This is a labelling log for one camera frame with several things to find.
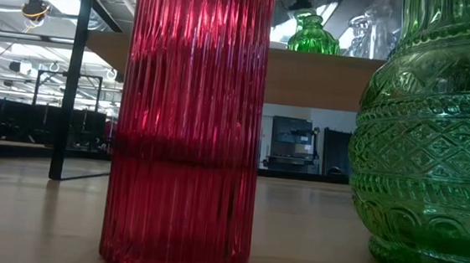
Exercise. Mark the tall red ribbed cylinder vase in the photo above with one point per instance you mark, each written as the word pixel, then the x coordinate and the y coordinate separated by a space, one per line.
pixel 183 144

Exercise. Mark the wide green ribbed glass vase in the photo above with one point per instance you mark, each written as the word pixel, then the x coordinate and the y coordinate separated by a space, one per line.
pixel 313 39

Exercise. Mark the clear wide-neck glass vase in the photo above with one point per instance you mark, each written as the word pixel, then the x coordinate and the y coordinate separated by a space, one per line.
pixel 360 38

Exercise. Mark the large green diamond-pattern vase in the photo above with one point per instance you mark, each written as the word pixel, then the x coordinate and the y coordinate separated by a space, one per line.
pixel 426 163

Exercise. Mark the wooden shelf with black legs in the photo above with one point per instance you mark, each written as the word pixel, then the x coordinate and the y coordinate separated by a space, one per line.
pixel 319 79

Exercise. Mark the background grey machine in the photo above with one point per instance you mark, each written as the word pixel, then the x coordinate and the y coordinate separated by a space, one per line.
pixel 291 140

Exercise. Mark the background dark cabinet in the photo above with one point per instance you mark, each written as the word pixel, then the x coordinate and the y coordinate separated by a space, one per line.
pixel 336 152

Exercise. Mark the background black workbench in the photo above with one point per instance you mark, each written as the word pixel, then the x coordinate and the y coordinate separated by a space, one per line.
pixel 17 120

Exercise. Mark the black table frame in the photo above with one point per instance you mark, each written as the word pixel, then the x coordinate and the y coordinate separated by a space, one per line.
pixel 307 177

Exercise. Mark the background black rig frame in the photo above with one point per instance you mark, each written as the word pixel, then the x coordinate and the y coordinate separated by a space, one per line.
pixel 69 75

